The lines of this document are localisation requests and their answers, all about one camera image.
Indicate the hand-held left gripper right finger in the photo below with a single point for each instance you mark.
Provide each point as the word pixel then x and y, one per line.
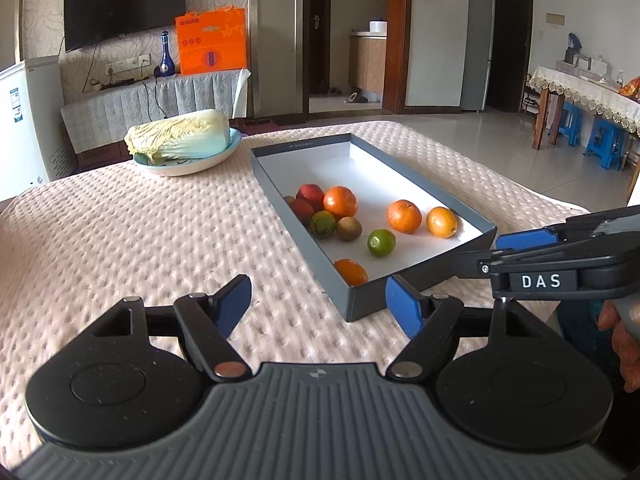
pixel 402 307

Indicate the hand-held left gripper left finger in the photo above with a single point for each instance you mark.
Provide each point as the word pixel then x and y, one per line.
pixel 232 305

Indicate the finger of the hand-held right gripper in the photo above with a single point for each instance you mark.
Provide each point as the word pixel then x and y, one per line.
pixel 470 264
pixel 525 240

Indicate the oval yellow-orange citrus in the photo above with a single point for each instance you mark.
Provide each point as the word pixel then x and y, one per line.
pixel 442 222

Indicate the small yellow-orange citrus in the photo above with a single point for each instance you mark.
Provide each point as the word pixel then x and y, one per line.
pixel 351 271

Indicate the bright green tomato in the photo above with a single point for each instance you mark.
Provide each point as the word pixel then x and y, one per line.
pixel 381 243

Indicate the large dimpled orange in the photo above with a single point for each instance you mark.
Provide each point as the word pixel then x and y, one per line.
pixel 404 216

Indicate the brown kiwi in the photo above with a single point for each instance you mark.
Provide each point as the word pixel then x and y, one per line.
pixel 289 200
pixel 348 228

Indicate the grey cardboard box white inside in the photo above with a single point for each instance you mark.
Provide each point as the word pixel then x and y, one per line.
pixel 400 180

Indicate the red apple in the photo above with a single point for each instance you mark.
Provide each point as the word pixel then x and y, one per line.
pixel 310 195
pixel 300 210

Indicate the smooth deep orange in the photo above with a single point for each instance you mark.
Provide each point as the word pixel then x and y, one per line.
pixel 341 201

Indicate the person's right hand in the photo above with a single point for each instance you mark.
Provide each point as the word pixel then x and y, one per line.
pixel 625 360

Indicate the dark blue cloth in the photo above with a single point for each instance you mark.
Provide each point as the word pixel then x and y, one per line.
pixel 580 327

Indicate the blue plastic stool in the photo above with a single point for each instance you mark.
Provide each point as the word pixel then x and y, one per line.
pixel 605 142
pixel 565 122

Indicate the pale blue bowl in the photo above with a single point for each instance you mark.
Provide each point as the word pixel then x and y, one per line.
pixel 200 165

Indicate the wooden table with lace cloth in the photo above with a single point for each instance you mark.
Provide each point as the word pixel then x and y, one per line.
pixel 575 87

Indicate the napa cabbage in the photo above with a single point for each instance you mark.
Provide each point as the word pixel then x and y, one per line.
pixel 180 135

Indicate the white boxes on table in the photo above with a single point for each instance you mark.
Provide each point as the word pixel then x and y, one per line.
pixel 585 66

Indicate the dark brown door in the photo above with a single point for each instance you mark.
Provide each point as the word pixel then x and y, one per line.
pixel 512 50

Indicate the slippers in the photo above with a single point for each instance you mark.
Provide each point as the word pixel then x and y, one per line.
pixel 356 98

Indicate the white plastic bag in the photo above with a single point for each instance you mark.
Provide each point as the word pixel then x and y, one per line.
pixel 241 90

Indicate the cabinet with grey cloth cover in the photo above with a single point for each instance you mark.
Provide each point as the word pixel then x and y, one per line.
pixel 125 110

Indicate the wooden kitchen cabinet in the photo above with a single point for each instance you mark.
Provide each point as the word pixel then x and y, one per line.
pixel 367 62

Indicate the black power strip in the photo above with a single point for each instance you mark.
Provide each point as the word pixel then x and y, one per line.
pixel 117 84

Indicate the blue glass bottle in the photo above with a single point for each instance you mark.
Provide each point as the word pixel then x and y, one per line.
pixel 165 65

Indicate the white pot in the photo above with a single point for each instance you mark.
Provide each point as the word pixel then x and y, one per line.
pixel 378 27

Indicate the orange gift box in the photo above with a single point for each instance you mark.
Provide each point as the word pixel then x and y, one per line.
pixel 210 45

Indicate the white chest freezer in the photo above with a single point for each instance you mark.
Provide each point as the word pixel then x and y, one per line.
pixel 30 130

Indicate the dark wooden door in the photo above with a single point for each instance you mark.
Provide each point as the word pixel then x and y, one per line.
pixel 317 35

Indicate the black television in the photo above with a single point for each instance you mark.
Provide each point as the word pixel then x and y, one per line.
pixel 125 5

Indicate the brown wooden door frame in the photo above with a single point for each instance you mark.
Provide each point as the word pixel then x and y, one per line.
pixel 397 35

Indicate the white wall socket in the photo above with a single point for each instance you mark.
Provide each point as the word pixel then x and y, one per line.
pixel 125 64

